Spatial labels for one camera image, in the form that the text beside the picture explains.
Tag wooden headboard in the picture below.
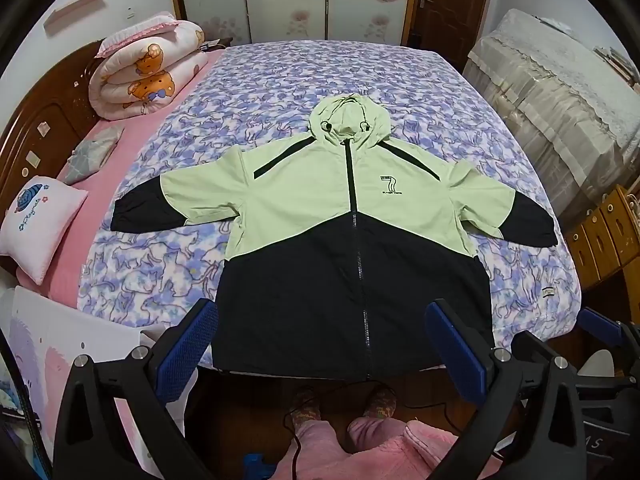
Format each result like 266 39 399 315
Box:
0 40 108 276

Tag white printed storage box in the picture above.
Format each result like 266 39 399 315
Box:
0 285 166 480

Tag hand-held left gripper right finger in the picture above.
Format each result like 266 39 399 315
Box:
425 299 593 480

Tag person's leg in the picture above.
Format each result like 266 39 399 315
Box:
272 417 351 480
347 416 473 480

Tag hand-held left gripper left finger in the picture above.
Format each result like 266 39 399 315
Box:
52 299 220 480

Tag purple cat print blanket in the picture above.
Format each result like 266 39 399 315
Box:
77 40 583 376

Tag pink wall shelf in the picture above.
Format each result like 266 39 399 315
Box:
42 0 131 31

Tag pink bed sheet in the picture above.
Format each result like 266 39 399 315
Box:
15 47 231 311

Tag patterned slipper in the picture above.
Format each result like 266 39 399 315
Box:
364 384 397 420
289 385 322 427

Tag grey pillow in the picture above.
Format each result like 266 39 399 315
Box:
57 124 126 186

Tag brown wooden door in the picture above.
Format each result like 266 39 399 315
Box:
400 0 498 61

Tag wooden drawer cabinet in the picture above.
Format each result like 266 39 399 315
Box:
562 185 640 291

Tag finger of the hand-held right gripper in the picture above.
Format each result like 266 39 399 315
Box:
580 307 640 356
575 379 640 406

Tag pink lace-trimmed pillow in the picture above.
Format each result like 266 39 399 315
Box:
95 12 178 58

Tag white plastic object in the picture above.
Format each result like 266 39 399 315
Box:
582 350 617 387

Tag folded bear print quilt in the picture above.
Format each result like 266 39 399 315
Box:
89 20 210 122

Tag white lace cloth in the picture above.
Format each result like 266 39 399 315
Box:
487 7 640 146

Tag stacked books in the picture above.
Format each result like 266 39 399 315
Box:
594 44 640 82

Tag blue plastic object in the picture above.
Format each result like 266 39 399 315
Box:
244 452 277 480

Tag white planet print cushion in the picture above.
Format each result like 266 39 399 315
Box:
0 175 90 286

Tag person's left leg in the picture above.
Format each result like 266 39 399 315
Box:
272 417 351 480

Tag green and black hooded jacket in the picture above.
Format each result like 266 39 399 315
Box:
110 92 558 381

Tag person's right leg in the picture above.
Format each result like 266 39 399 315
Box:
347 416 473 480

